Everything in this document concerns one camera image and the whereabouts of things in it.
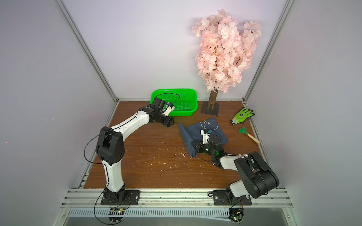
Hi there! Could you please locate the green hand rake wooden handle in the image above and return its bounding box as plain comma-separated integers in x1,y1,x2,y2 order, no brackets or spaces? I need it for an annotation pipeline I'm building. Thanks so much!
239,126,260,144

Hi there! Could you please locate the green plastic basket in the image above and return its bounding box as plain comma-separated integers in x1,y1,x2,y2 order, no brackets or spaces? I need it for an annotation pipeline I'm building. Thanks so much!
150,89,198,116

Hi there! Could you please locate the pink artificial blossom tree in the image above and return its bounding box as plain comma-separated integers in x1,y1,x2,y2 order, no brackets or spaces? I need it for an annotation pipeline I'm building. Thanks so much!
192,9,262,115

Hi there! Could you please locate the controller board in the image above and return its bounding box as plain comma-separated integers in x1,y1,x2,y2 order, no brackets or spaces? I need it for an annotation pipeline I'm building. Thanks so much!
228,208,244,223
108,208,125,224

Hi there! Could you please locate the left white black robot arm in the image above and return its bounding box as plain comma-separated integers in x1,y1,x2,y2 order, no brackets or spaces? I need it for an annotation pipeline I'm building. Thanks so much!
92,98,175,204

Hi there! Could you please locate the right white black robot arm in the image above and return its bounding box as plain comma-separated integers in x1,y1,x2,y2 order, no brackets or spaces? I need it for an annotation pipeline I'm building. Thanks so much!
191,135,280,203

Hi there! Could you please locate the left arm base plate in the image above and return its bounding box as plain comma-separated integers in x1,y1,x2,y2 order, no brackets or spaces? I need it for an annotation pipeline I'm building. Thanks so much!
100,190,141,206

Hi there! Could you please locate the right controller board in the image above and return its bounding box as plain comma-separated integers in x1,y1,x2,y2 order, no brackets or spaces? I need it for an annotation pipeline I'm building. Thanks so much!
228,208,244,223

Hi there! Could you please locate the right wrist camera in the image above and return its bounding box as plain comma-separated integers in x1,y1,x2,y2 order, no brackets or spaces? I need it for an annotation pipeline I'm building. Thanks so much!
200,129,211,145

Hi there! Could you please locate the aluminium front rail frame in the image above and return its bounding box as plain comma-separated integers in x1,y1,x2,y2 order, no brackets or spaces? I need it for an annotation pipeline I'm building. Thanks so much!
61,189,293,208

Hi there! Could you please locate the green work glove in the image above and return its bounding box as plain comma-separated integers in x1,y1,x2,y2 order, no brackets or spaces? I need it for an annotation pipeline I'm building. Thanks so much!
230,107,254,125

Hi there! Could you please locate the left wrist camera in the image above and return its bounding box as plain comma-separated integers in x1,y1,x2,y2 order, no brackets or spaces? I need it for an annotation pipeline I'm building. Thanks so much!
163,102,175,116

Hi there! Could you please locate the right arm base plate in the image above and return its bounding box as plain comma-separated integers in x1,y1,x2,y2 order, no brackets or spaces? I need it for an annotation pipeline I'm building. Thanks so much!
207,190,252,206

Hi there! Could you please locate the left controller board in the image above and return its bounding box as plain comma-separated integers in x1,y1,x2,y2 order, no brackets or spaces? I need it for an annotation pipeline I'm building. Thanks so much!
108,208,125,224

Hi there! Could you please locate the dark blue printed pillowcase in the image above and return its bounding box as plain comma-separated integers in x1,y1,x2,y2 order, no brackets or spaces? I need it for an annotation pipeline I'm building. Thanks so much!
178,118,228,158

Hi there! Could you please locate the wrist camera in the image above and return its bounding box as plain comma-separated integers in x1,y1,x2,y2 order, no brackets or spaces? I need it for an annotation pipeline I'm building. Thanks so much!
163,102,175,116
200,129,211,145

